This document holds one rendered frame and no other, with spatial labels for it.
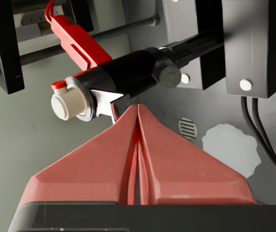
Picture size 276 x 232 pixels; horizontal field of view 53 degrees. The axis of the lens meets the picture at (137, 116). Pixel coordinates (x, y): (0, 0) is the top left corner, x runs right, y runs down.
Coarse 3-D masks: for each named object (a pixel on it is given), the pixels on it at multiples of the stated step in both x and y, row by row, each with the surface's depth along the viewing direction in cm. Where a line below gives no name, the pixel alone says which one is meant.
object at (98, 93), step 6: (90, 90) 15; (96, 90) 15; (102, 90) 15; (96, 96) 15; (102, 96) 15; (108, 96) 14; (114, 96) 14; (102, 102) 15; (108, 102) 14; (96, 108) 16; (102, 108) 15; (108, 108) 15; (96, 114) 16; (108, 114) 15
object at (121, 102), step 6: (120, 96) 13; (126, 96) 13; (114, 102) 13; (120, 102) 13; (126, 102) 13; (114, 108) 13; (120, 108) 13; (126, 108) 13; (114, 114) 13; (120, 114) 13; (114, 120) 13
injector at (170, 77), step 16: (208, 32) 23; (160, 48) 21; (176, 48) 21; (192, 48) 22; (208, 48) 23; (112, 64) 17; (128, 64) 17; (144, 64) 18; (160, 64) 17; (176, 64) 21; (80, 80) 15; (96, 80) 16; (112, 80) 16; (128, 80) 17; (144, 80) 18; (160, 80) 17; (176, 80) 17
